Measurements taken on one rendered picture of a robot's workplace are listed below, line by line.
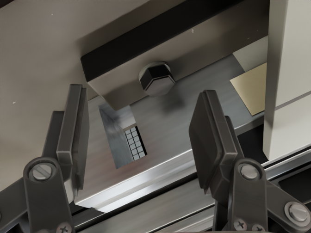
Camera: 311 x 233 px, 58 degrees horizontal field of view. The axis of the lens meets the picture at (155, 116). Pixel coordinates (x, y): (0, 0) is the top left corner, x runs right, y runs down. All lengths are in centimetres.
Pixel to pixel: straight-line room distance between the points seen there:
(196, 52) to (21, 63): 14
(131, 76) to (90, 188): 10
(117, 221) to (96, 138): 27
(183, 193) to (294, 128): 32
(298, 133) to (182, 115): 9
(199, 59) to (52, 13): 12
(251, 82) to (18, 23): 18
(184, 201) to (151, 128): 25
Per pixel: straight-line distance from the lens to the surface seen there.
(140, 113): 26
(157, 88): 23
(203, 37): 23
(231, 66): 26
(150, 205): 50
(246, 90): 24
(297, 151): 26
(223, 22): 23
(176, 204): 48
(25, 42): 23
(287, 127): 18
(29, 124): 31
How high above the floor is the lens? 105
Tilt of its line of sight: 31 degrees down
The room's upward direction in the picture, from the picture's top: 158 degrees clockwise
